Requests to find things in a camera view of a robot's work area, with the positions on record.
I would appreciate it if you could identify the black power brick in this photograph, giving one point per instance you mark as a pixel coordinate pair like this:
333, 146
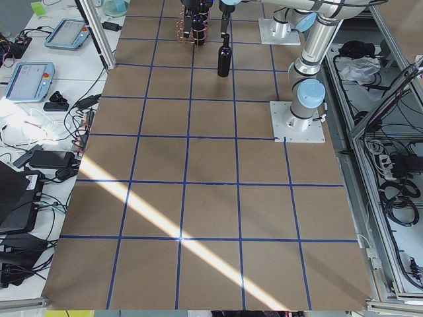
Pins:
51, 159

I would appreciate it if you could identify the black laptop computer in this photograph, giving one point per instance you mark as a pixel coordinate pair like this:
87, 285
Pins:
20, 191

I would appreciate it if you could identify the dark glass wine bottle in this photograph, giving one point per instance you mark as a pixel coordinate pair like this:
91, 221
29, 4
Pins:
224, 57

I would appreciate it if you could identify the black power adapter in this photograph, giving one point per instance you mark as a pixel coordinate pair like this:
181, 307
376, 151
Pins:
111, 26

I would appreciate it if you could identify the green box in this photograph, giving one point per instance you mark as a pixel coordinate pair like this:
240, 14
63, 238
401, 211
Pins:
38, 8

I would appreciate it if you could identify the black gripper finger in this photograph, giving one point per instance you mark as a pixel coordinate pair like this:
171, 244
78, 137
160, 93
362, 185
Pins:
187, 25
225, 18

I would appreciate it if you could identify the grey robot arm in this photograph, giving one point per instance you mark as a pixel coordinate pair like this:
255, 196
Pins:
299, 20
308, 92

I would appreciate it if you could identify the copper wire wine basket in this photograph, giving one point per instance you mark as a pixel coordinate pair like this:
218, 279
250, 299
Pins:
179, 29

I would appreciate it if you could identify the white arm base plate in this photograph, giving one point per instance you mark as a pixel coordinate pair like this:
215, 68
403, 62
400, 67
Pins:
276, 33
287, 127

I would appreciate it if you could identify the blue teach pendant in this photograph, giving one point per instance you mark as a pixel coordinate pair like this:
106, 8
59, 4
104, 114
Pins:
69, 34
30, 81

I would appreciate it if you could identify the white crumpled cloth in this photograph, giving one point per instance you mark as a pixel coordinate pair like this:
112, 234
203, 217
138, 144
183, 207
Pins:
361, 70

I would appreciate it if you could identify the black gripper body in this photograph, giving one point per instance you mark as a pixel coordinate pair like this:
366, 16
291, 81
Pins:
191, 4

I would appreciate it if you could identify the aluminium frame post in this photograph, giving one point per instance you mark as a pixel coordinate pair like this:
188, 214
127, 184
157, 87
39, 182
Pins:
92, 21

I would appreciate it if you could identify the blue teach pendant near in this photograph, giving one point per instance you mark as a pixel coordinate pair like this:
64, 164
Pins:
30, 81

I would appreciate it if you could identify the blue teach pendant far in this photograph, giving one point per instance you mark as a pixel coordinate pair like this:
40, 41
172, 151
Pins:
69, 34

